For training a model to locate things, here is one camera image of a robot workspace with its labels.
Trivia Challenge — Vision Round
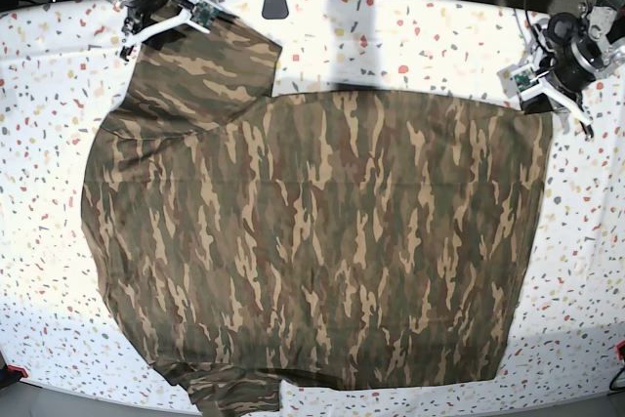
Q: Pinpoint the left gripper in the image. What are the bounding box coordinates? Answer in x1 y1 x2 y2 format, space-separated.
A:
515 9 605 140

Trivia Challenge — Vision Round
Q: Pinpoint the camouflage T-shirt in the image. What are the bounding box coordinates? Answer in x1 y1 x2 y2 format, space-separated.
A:
81 14 553 416

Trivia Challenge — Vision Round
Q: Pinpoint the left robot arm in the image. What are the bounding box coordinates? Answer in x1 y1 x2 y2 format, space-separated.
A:
510 0 624 140

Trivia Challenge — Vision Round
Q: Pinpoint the terrazzo pattern table cloth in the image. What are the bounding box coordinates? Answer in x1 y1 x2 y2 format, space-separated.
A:
1 0 624 416

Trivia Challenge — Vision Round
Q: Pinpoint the red black clamp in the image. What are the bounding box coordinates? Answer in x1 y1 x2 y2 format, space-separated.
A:
0 365 27 386

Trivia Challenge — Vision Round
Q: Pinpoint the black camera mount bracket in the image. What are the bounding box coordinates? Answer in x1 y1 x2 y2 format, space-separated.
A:
262 0 289 21

